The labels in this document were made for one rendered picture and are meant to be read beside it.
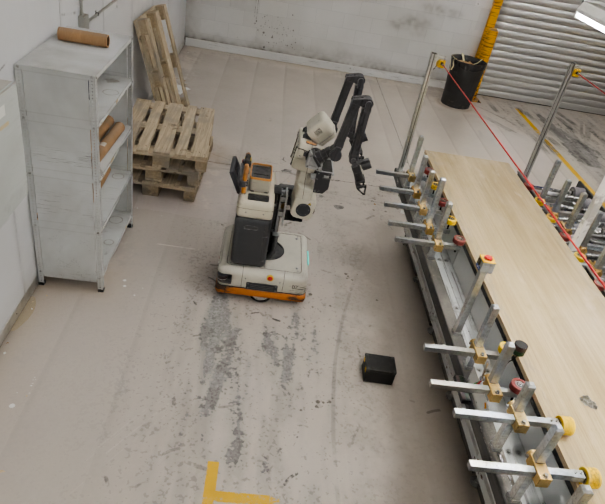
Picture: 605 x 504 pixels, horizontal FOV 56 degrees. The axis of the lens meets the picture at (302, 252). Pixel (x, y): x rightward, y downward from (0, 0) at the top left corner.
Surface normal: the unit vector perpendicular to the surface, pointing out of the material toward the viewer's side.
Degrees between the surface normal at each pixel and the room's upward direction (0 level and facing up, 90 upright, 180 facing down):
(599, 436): 0
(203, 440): 0
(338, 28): 90
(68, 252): 90
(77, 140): 90
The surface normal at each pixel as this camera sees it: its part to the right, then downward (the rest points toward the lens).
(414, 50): 0.01, 0.57
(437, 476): 0.17, -0.81
